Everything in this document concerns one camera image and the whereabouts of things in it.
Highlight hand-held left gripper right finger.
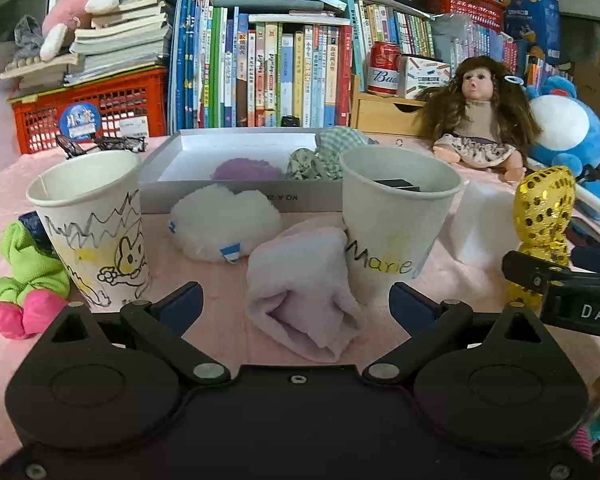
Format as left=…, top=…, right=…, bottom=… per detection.
left=361, top=281, right=547, bottom=386

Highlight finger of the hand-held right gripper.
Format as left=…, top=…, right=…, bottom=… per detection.
left=501, top=250, right=572, bottom=307
left=571, top=246, right=600, bottom=276

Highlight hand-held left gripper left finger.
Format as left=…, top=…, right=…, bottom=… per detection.
left=40, top=281, right=232, bottom=387

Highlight gold sequin soft toy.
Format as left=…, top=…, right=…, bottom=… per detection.
left=511, top=165, right=577, bottom=307

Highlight white tissue paper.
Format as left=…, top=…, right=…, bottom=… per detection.
left=449, top=180, right=519, bottom=267

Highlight light purple towel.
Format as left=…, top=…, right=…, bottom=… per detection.
left=245, top=220, right=367, bottom=364

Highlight shallow grey cardboard box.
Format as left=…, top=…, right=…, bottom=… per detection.
left=139, top=129, right=352, bottom=216

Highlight green and pink soft toy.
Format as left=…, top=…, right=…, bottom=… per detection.
left=0, top=220, right=73, bottom=341

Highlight purple soft ball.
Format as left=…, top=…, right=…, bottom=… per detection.
left=211, top=157, right=285, bottom=182

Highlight paper cup with handwriting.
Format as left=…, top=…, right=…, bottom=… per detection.
left=338, top=146, right=465, bottom=309

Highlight white fluffy plush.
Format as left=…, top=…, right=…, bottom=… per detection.
left=168, top=183, right=283, bottom=265

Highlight paper cup with rabbit drawing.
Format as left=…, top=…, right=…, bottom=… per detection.
left=26, top=150, right=154, bottom=314

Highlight black clips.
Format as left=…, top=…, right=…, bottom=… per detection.
left=372, top=177, right=422, bottom=194

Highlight blue and white plush toy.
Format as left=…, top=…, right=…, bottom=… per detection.
left=522, top=76, right=600, bottom=222

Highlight brown cardboard box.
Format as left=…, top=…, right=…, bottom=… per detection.
left=572, top=59, right=600, bottom=127

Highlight brown-haired doll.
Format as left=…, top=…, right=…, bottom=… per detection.
left=412, top=56, right=544, bottom=184

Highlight green checked fabric bundle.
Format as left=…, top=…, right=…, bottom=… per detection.
left=314, top=126, right=369, bottom=181

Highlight floral fabric bundle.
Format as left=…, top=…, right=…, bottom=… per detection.
left=286, top=147, right=327, bottom=181

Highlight black metal miniature bicycle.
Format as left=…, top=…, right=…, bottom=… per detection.
left=55, top=133, right=147, bottom=161

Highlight wooden drawer box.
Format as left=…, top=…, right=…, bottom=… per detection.
left=350, top=72, right=432, bottom=137

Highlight red plastic crate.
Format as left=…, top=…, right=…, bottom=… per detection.
left=8, top=66, right=169, bottom=156

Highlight small white pencil box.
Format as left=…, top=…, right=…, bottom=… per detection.
left=397, top=54, right=452, bottom=100

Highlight red drink can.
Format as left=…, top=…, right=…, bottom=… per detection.
left=367, top=41, right=404, bottom=96

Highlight row of colourful upright books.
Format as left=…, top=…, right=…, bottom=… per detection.
left=167, top=0, right=356, bottom=132

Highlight blue printed carton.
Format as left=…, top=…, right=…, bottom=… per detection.
left=502, top=0, right=564, bottom=64

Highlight row of thin upright books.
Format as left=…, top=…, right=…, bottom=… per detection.
left=352, top=0, right=531, bottom=92

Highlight red plastic basket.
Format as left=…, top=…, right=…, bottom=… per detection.
left=422, top=0, right=507, bottom=32

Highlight stack of worn books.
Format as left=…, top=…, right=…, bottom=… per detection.
left=0, top=0, right=174, bottom=94

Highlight grey fabric toy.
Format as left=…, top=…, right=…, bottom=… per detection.
left=12, top=14, right=45, bottom=62

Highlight grey-green flat book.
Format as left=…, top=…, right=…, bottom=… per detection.
left=212, top=0, right=349, bottom=15

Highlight pink and white plush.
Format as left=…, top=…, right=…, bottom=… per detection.
left=40, top=0, right=124, bottom=61

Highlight white rail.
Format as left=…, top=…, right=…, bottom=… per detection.
left=525, top=156, right=600, bottom=223

